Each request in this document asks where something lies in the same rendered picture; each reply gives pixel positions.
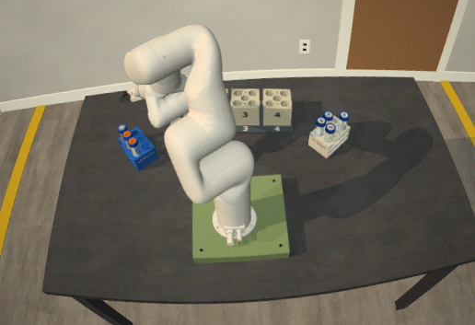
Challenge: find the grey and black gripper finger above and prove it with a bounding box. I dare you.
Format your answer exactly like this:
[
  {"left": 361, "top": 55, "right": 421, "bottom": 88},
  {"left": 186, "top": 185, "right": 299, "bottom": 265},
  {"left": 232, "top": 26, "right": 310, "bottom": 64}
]
[{"left": 120, "top": 91, "right": 131, "bottom": 102}]

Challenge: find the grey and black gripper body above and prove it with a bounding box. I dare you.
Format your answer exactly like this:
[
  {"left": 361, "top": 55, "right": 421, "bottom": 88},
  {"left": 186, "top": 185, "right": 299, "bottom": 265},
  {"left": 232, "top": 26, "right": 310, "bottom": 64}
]
[{"left": 127, "top": 85, "right": 141, "bottom": 102}]

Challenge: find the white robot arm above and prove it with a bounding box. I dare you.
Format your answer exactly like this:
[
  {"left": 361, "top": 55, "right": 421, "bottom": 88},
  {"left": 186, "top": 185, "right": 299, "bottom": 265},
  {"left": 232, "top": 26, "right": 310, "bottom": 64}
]
[{"left": 124, "top": 24, "right": 257, "bottom": 246}]

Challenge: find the cream tube rack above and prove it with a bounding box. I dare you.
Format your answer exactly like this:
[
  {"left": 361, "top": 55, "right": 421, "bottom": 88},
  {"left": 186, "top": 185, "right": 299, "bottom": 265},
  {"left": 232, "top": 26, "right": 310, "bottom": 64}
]
[{"left": 308, "top": 116, "right": 351, "bottom": 158}]

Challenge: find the blue tube rack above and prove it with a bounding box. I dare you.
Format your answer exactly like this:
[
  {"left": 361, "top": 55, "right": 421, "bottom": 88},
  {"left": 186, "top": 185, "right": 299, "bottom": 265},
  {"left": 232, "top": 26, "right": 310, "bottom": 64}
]
[{"left": 118, "top": 127, "right": 158, "bottom": 171}]

